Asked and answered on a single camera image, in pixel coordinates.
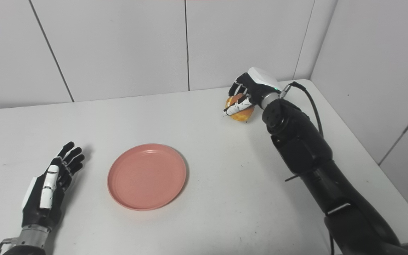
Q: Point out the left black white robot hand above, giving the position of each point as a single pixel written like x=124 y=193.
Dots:
x=44 y=198

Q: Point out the orange cream puff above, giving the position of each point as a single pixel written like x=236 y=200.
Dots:
x=243 y=115

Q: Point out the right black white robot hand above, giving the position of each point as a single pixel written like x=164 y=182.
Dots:
x=257 y=86

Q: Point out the pink round plate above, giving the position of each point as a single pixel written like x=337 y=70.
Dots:
x=146 y=177

